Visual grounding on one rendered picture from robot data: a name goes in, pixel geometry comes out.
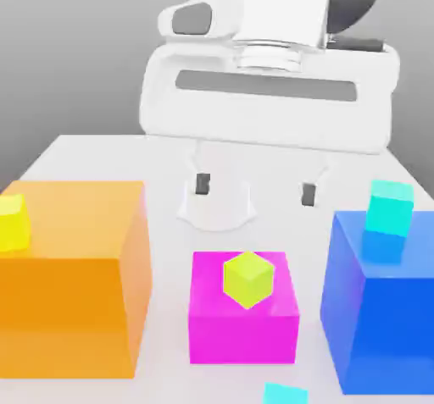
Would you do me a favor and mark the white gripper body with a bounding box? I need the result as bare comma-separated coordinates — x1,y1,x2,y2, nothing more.
138,42,402,157

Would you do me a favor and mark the small cyan cube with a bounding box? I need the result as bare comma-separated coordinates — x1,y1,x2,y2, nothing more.
262,381,310,404
364,179,415,240

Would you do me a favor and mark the small lime green cube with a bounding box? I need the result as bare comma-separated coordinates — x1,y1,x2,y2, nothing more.
222,250,275,311

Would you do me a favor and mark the small yellow cube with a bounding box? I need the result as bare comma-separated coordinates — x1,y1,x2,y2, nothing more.
0,192,32,253

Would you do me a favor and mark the large blue box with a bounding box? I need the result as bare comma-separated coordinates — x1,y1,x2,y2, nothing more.
320,209,434,396

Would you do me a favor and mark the large magenta box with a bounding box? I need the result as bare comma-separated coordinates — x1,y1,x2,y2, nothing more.
188,250,302,366

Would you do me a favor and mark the large orange box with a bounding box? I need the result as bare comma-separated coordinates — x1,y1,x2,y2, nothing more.
0,180,153,380

